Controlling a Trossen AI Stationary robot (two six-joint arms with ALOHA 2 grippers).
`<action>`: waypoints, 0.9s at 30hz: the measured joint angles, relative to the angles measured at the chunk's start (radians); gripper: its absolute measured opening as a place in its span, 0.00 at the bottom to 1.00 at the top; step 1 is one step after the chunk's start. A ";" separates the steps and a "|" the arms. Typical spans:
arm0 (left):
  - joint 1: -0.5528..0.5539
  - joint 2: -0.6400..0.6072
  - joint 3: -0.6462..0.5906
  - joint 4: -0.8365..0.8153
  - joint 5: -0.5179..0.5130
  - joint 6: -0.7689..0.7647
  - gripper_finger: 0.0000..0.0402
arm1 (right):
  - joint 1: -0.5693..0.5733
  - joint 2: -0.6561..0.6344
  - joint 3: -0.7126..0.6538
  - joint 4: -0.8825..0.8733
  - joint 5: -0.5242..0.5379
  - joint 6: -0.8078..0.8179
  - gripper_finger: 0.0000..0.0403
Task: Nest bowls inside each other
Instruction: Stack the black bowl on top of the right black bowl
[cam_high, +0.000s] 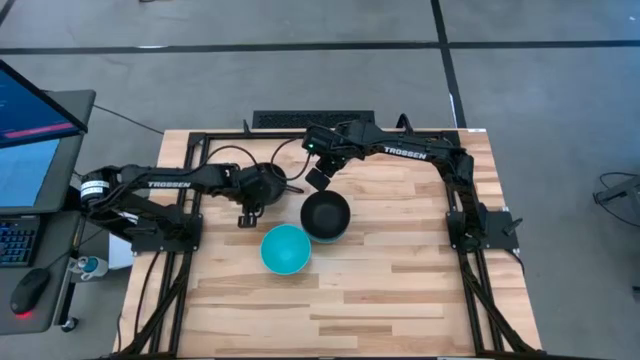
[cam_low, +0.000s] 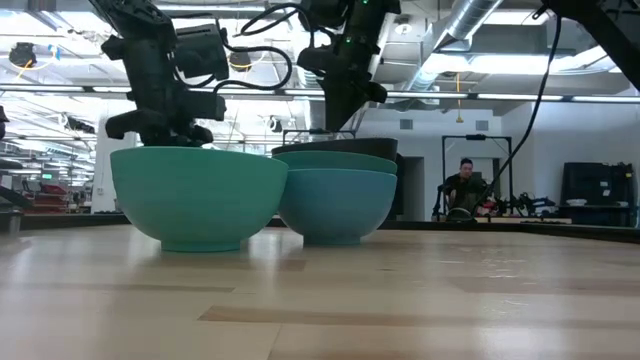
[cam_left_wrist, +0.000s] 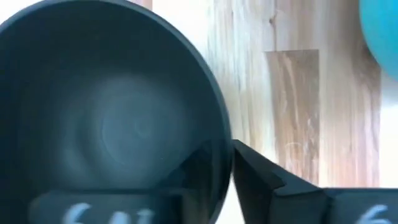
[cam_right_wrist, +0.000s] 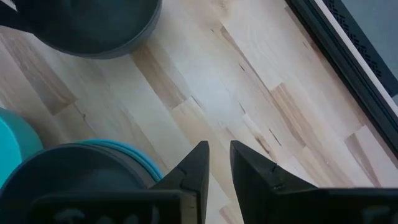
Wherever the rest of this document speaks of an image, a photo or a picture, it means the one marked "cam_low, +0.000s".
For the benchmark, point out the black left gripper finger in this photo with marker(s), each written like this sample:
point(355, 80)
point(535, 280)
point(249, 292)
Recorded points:
point(200, 106)
point(135, 122)

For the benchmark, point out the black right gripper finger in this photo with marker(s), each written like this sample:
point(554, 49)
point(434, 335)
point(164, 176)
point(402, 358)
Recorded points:
point(342, 110)

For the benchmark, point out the black plastic bowl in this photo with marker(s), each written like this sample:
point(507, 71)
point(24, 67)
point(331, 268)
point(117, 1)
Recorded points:
point(345, 147)

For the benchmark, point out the teal plastic bowl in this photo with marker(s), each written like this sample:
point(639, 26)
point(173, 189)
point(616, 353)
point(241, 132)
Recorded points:
point(335, 162)

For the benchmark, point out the large green plastic bowl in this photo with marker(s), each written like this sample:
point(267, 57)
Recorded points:
point(197, 200)

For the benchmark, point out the black background robot arm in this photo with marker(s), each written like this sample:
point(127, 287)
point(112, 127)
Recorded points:
point(530, 204)

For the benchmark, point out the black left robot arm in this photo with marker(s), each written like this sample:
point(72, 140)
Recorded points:
point(135, 17)

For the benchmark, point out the long overhead light bar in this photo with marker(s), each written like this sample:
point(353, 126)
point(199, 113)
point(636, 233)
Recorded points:
point(435, 95)

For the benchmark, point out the blue plastic bowl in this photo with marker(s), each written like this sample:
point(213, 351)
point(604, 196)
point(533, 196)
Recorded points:
point(337, 207)

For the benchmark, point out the person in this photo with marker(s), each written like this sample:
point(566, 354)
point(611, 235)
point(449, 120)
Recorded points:
point(465, 192)

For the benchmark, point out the black storage cabinet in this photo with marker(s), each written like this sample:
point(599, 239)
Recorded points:
point(597, 190)

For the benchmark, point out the corrugated silver air duct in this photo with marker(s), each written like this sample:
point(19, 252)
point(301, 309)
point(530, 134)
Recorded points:
point(310, 77)

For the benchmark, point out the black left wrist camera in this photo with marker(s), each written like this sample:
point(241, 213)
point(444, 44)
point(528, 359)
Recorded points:
point(202, 50)

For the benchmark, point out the black ceiling-mounted camera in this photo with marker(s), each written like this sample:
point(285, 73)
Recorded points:
point(240, 59)
point(22, 54)

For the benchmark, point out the smooth silver air duct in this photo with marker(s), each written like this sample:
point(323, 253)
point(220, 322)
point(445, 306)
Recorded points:
point(465, 20)

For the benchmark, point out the black table back rail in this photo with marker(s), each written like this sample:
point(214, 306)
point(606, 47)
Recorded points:
point(50, 220)

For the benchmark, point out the black metal gantry frame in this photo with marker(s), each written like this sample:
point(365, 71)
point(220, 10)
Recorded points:
point(475, 137)

